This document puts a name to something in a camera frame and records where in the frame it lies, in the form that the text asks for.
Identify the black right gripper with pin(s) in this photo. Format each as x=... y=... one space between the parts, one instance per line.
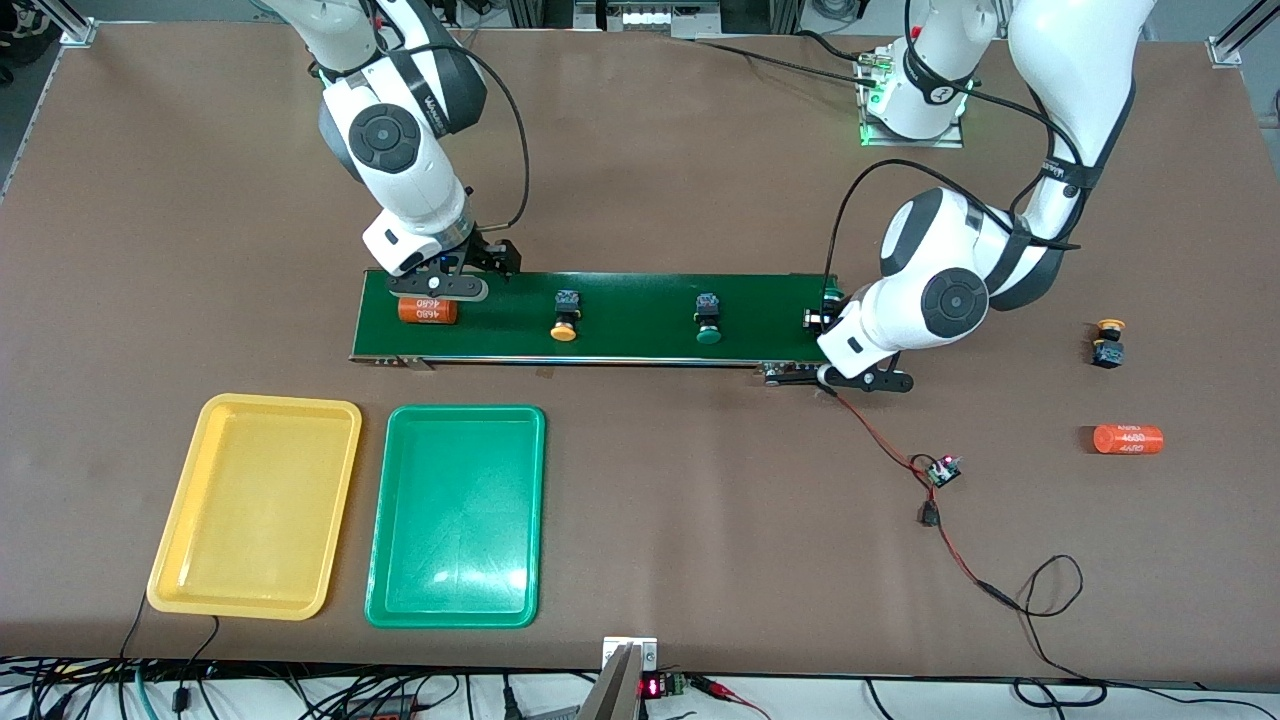
x=487 y=254

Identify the green conveyor belt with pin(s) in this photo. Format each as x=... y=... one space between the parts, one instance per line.
x=500 y=345

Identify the green mushroom push button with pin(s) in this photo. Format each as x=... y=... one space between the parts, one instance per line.
x=709 y=336
x=835 y=294

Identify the orange 4680 battery cylinder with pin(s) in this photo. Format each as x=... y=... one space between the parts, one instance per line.
x=430 y=312
x=1128 y=440

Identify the green plastic tray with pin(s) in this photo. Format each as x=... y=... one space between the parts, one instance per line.
x=455 y=520

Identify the small black inline connector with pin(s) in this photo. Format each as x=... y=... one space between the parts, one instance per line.
x=930 y=516

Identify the aluminium corner post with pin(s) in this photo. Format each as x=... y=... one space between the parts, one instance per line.
x=75 y=28
x=1232 y=45

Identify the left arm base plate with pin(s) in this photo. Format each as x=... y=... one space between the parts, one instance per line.
x=910 y=142

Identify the red LED display module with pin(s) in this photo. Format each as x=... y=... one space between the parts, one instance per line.
x=652 y=687

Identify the yellow plastic tray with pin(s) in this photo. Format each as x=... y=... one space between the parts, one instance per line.
x=255 y=510

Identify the silver metal frame structure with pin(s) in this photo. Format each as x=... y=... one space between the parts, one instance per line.
x=650 y=18

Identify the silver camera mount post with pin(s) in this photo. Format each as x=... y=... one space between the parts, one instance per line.
x=612 y=690

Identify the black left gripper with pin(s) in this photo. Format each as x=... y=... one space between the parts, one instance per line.
x=829 y=303

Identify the yellow mushroom push button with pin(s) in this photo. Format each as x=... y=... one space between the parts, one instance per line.
x=565 y=332
x=1107 y=353

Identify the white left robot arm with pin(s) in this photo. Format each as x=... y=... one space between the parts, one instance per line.
x=940 y=300

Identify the red clip lead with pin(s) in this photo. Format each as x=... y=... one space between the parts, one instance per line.
x=720 y=688

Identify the small motor controller board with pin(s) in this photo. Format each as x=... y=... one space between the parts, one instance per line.
x=943 y=472

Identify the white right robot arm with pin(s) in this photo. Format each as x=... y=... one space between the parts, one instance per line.
x=400 y=150

